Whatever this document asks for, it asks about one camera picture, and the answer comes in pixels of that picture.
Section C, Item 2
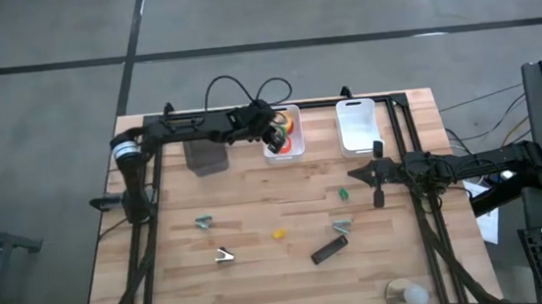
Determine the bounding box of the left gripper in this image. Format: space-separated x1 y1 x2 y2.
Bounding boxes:
226 97 284 158

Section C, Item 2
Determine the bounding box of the grey translucent plastic bin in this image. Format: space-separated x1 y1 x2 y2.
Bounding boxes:
181 136 230 179

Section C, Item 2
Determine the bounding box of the black silver staple remover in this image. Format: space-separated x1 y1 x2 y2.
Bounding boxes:
214 245 236 265

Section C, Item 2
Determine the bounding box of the black stapler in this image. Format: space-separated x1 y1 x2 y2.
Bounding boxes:
308 233 352 267

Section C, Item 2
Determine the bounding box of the white plastic bin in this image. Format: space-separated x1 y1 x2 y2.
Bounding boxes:
334 95 384 160
259 103 308 167

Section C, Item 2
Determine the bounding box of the blue silver staple remover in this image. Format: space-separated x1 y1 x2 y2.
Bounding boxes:
194 214 215 230
331 219 355 237

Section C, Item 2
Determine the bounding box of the orange tape roll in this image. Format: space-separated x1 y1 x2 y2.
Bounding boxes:
276 134 295 155

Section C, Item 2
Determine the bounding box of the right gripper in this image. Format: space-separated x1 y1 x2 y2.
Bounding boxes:
345 137 410 211

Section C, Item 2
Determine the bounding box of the white paper sheet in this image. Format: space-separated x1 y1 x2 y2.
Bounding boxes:
461 176 505 248

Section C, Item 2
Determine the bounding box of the black floor cable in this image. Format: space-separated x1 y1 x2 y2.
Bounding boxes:
435 80 532 158

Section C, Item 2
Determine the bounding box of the green tape roll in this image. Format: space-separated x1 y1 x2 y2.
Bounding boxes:
274 118 292 141

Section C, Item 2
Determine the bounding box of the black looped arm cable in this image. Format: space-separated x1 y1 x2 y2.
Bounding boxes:
201 69 294 114

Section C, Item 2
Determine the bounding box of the black metal frame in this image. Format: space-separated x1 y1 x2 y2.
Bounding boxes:
63 74 507 304

